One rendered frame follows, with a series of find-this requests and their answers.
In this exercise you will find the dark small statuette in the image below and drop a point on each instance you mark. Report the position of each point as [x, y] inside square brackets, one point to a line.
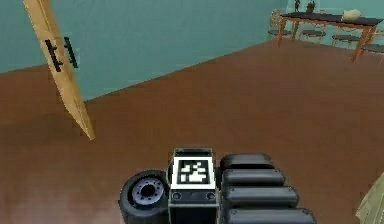
[297, 5]

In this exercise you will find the dark top wooden dining table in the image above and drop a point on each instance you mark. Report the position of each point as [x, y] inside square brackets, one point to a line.
[333, 19]

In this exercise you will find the pale beige furniture corner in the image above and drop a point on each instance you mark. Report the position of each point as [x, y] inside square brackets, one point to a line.
[372, 203]

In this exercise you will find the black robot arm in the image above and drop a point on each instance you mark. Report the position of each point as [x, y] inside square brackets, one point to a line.
[253, 193]

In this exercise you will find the cream round bowl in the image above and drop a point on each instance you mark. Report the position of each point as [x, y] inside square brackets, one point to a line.
[351, 14]

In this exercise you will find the dark small plant pot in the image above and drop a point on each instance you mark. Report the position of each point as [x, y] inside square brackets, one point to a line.
[310, 7]

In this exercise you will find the wooden chair dark seat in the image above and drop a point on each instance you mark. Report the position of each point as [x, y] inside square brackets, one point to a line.
[312, 32]
[374, 48]
[345, 37]

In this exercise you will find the light wooden room door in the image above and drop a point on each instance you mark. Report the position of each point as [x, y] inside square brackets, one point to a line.
[63, 73]

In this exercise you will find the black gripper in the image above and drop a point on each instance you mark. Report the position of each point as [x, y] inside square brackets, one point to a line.
[143, 196]

